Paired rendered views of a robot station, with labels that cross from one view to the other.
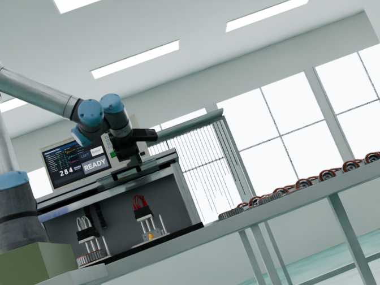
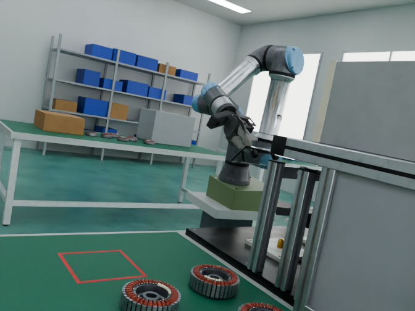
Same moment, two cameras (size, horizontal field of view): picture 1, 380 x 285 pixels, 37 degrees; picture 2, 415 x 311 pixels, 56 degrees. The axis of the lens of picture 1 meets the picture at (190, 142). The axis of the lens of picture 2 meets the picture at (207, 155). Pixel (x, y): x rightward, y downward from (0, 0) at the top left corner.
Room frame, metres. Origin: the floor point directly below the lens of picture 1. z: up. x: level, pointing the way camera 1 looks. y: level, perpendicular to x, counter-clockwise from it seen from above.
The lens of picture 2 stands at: (3.05, -0.56, 1.13)
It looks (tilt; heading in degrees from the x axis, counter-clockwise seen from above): 6 degrees down; 148
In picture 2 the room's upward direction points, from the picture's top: 11 degrees clockwise
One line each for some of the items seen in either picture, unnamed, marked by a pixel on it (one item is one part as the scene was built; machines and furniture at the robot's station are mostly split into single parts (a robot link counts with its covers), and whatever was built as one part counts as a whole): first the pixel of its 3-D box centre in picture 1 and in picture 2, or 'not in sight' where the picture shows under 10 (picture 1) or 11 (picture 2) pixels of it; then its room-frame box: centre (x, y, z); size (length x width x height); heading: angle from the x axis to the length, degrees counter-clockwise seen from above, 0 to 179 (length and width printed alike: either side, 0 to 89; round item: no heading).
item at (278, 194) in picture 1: (270, 199); (150, 298); (2.41, -0.23, 0.77); 0.11 x 0.11 x 0.04
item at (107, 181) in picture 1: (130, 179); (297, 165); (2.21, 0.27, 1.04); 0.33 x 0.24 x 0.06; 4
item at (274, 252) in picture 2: (152, 241); (279, 248); (2.20, 0.28, 0.78); 0.15 x 0.15 x 0.01; 4
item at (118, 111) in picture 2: not in sight; (114, 110); (-4.19, 1.70, 0.92); 0.40 x 0.36 x 0.28; 5
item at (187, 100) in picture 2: not in sight; (186, 100); (-4.30, 3.22, 1.37); 0.42 x 0.42 x 0.19; 5
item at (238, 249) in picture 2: (125, 257); (308, 253); (2.21, 0.40, 0.76); 0.64 x 0.47 x 0.02; 94
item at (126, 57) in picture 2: not in sight; (120, 57); (-4.18, 1.66, 1.89); 0.42 x 0.42 x 0.23; 3
